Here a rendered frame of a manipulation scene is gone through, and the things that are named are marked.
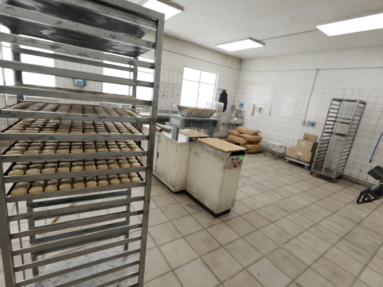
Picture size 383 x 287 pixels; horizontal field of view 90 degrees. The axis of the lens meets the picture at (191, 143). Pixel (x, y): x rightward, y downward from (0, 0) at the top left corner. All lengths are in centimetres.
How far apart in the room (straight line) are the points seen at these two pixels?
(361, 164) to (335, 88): 190
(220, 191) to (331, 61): 477
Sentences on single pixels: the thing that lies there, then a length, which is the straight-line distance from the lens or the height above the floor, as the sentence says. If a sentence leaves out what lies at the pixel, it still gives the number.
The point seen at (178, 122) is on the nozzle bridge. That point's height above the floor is 111.
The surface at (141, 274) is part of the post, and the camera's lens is 150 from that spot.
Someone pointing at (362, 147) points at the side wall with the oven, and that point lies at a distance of 585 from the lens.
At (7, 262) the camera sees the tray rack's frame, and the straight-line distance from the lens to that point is 127.
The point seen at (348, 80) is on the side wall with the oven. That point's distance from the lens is 604.
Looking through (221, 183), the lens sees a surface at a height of 51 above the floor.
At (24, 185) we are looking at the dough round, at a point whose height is 97.
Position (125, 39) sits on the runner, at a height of 168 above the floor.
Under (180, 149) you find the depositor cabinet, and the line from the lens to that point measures 269.
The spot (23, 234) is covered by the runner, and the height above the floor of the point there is 78.
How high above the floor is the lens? 147
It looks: 14 degrees down
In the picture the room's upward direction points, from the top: 7 degrees clockwise
